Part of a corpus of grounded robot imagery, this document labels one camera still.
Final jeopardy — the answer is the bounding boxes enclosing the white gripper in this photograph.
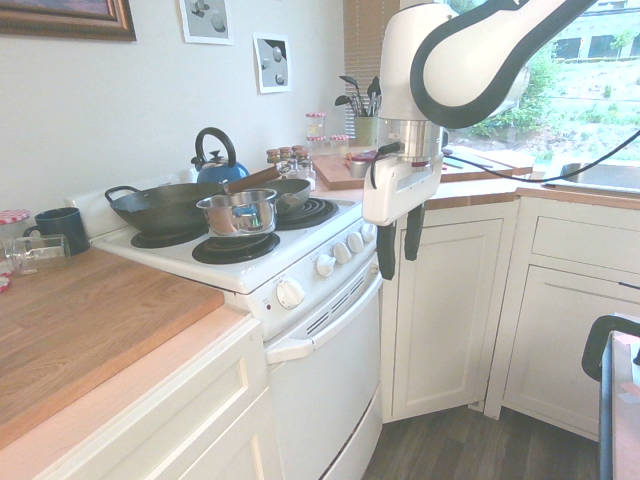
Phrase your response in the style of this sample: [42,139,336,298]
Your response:
[362,151,444,282]

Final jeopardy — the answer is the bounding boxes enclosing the large white oven knob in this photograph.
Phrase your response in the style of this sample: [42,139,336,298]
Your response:
[276,278,306,310]

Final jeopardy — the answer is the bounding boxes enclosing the white corner cabinet door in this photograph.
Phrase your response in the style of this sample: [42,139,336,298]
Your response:
[381,196,520,427]

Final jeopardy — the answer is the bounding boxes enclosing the black coil burner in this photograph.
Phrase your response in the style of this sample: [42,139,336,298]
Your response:
[191,231,282,265]
[130,225,202,249]
[273,196,341,232]

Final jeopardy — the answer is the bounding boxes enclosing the wooden cutting board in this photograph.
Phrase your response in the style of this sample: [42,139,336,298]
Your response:
[310,151,534,192]

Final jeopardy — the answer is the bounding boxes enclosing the green utensil holder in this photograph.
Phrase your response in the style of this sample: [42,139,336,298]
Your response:
[353,114,381,148]

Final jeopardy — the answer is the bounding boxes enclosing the black kitchen turner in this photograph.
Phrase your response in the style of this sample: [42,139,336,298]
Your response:
[366,76,383,117]

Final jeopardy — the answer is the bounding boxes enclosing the stainless steel saucepan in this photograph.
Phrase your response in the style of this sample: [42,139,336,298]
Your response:
[195,188,278,238]

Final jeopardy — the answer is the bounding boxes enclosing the white electric stove range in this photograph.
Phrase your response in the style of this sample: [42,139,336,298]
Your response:
[63,168,386,480]

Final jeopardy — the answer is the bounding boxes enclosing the black kitchen spatula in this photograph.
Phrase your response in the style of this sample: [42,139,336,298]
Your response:
[338,75,364,117]

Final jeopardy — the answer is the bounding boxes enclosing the white sink cabinet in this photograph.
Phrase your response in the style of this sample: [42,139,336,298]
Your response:
[483,195,640,442]

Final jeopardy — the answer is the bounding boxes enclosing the stainless steel sink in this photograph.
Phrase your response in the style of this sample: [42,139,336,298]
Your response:
[541,161,640,195]

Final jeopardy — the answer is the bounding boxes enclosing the small grey shapes print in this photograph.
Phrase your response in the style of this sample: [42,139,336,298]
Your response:
[251,32,293,95]

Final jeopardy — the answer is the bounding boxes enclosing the white cabinet beside stove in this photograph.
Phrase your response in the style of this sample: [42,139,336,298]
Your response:
[0,313,282,480]

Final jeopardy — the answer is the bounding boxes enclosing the large grey shapes print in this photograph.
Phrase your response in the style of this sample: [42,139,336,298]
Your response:
[178,0,235,47]

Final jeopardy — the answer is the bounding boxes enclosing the large wooden butcher block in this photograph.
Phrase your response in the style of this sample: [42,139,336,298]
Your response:
[0,246,225,437]

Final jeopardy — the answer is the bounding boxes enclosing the dark blue mug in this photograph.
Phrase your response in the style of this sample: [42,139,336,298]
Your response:
[22,206,92,257]

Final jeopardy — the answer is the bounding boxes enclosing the clear empty glass jar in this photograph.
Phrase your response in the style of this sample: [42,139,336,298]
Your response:
[1,232,73,278]

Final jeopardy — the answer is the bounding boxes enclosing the wood framed painting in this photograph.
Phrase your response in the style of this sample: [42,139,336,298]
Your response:
[0,0,138,43]

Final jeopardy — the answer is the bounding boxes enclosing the dark pan with wooden handle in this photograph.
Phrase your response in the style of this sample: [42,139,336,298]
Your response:
[222,165,313,214]

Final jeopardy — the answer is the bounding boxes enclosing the white oven door with handle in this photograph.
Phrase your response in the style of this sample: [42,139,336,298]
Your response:
[264,249,386,480]

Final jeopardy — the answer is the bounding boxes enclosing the blue kettle with black handle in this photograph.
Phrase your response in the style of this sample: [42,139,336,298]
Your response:
[190,126,251,187]

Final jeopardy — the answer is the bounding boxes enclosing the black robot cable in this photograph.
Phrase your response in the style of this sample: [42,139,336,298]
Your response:
[366,129,640,192]

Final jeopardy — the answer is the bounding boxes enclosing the black two-handled wok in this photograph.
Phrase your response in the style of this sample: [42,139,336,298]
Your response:
[104,181,229,237]

